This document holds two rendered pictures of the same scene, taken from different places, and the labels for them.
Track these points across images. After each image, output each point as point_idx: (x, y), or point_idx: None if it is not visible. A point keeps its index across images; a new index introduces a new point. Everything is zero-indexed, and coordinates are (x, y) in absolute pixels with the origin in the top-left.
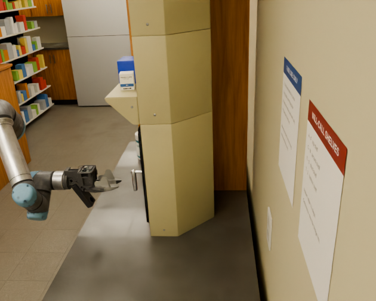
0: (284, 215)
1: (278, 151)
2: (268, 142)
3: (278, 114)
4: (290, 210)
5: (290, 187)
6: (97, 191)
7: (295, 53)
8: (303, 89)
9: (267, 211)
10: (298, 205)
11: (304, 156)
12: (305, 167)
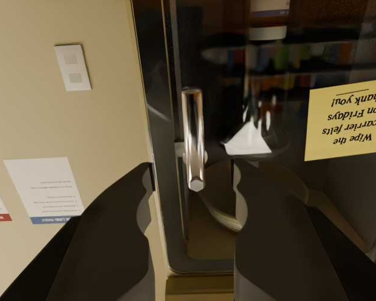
0: (21, 136)
1: (75, 164)
2: (136, 144)
3: (91, 186)
4: (6, 154)
5: (17, 167)
6: (28, 281)
7: (58, 229)
8: (27, 220)
9: (88, 83)
10: None
11: (0, 198)
12: None
